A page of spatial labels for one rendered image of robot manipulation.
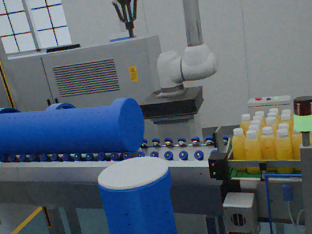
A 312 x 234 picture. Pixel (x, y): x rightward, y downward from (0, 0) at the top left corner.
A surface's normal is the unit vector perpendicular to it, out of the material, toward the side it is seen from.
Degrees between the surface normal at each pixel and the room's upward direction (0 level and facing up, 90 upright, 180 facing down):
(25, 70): 90
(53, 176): 70
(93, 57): 90
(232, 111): 90
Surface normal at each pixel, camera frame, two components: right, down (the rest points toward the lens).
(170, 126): -0.24, 0.34
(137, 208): 0.06, 0.30
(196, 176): -0.40, 0.01
